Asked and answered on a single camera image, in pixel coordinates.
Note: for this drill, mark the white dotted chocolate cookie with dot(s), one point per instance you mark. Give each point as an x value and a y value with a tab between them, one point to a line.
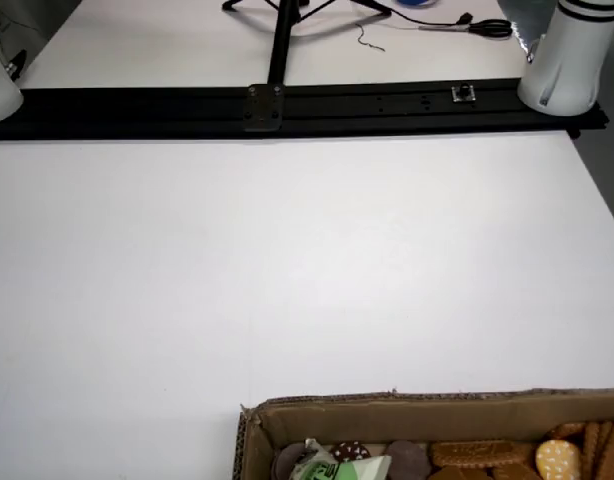
351	451

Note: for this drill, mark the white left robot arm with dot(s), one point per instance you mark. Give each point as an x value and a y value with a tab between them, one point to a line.
567	60

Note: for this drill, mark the grey metal joint plate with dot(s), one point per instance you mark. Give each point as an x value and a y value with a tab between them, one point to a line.
263	107

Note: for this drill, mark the round dark wrapped cookie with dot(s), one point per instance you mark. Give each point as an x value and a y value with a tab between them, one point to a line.
286	462

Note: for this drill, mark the green white snack packet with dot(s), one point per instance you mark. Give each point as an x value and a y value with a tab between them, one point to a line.
337	467

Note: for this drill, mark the black tripod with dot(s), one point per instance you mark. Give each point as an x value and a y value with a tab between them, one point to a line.
282	40

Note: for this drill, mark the round yellow sesame cookie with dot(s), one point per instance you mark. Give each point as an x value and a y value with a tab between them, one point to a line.
557	460

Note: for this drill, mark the round plain chocolate cookie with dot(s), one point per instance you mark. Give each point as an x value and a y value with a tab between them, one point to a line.
409	457

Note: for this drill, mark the long rectangular brown biscuit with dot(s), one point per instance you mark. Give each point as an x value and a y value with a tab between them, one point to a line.
477	454

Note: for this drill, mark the black aluminium rail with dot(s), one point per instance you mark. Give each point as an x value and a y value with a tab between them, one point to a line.
137	112

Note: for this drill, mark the stacked brown ridged biscuits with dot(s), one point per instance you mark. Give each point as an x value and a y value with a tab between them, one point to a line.
607	450

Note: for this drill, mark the small button on rail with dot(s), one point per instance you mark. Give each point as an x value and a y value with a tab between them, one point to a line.
463	93

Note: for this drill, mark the brown cardboard box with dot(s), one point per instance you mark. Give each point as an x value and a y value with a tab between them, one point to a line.
387	415

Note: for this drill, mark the blue tape roll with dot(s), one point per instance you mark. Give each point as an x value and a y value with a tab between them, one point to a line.
417	2

